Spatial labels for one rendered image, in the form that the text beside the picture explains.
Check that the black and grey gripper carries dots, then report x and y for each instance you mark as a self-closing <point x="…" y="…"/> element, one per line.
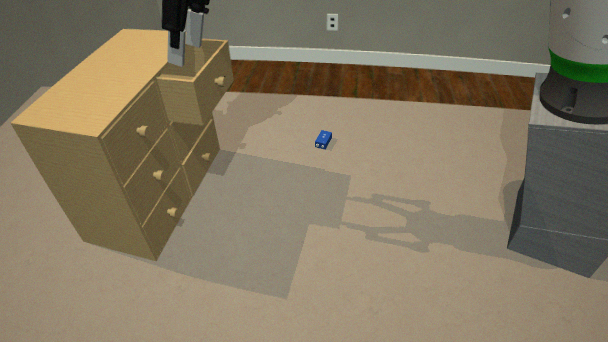
<point x="171" y="12"/>

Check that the small tan wooden chest of drawers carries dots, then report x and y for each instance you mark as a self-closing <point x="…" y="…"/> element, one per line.
<point x="62" y="130"/>

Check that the brown wooden drawer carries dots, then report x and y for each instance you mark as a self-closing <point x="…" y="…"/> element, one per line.
<point x="185" y="135"/>
<point x="192" y="97"/>
<point x="122" y="141"/>
<point x="162" y="218"/>
<point x="194" y="165"/>
<point x="146" y="183"/>

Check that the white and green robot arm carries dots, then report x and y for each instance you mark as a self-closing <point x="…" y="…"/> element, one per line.
<point x="576" y="87"/>

